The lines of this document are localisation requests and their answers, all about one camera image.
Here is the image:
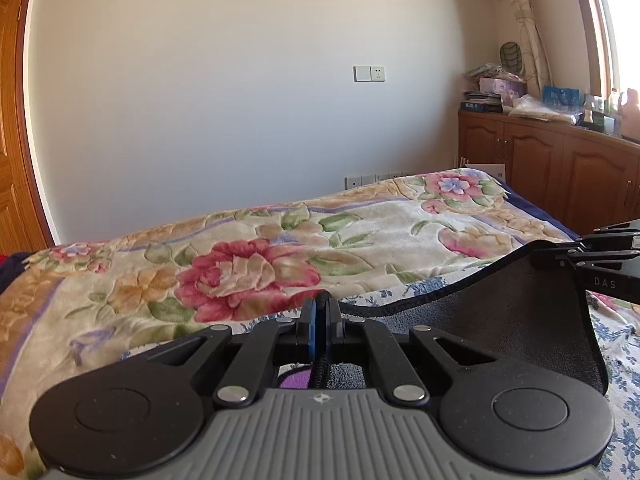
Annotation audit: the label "dark grey towel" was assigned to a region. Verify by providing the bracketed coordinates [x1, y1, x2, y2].
[277, 240, 611, 397]

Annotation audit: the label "white box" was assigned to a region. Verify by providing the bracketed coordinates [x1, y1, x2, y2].
[460, 157, 507, 184]

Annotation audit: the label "wooden door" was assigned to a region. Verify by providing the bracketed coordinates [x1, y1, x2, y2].
[0, 0, 56, 257]

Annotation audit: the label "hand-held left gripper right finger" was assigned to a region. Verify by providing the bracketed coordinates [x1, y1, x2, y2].
[319, 296, 502, 409]

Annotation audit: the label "clear plastic bag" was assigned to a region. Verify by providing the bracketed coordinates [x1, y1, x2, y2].
[506, 95, 584, 124]

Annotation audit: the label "floral plush blanket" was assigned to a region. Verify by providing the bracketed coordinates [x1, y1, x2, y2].
[0, 169, 582, 480]

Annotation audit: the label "wooden cabinet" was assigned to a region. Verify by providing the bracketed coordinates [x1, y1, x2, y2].
[457, 109, 640, 242]

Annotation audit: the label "wooden window frame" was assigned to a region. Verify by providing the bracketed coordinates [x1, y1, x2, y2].
[569, 0, 640, 107]

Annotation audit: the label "purple box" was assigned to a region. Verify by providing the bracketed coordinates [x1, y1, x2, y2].
[479, 77, 527, 107]

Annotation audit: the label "green and white boxes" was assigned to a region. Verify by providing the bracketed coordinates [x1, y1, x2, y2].
[580, 94, 620, 134]

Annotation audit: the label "green oval hand fan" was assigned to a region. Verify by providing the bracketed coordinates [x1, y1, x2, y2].
[499, 41, 526, 79]

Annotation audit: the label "brown bottle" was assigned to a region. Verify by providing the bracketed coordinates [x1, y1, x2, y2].
[619, 88, 640, 139]

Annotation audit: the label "blue box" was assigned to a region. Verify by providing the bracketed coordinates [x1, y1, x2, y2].
[542, 85, 584, 109]

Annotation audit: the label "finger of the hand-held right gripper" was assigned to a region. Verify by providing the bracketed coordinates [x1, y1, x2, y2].
[531, 251, 640, 272]
[531, 220, 640, 256]

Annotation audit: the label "patterned curtain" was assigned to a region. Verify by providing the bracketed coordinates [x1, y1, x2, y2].
[500, 0, 554, 97]

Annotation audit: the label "blue floral bed sheet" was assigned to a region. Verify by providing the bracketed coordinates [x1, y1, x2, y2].
[117, 275, 640, 480]

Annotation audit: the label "stack of books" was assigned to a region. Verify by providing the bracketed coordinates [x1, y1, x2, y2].
[462, 91, 504, 114]

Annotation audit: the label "dark cloth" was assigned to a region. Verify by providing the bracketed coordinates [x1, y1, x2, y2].
[0, 252, 32, 297]

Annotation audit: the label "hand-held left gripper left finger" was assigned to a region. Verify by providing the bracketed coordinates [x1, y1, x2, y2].
[120, 298, 319, 409]

